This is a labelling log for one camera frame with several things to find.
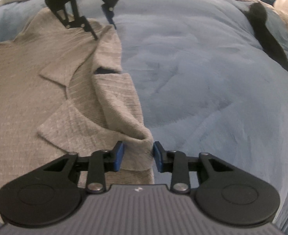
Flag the grey knit polo shirt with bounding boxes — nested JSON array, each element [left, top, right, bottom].
[[0, 6, 156, 223]]

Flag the blue plush duvet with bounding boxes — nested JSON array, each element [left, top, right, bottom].
[[0, 0, 288, 234]]

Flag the black cat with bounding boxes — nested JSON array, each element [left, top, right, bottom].
[[241, 2, 288, 72]]

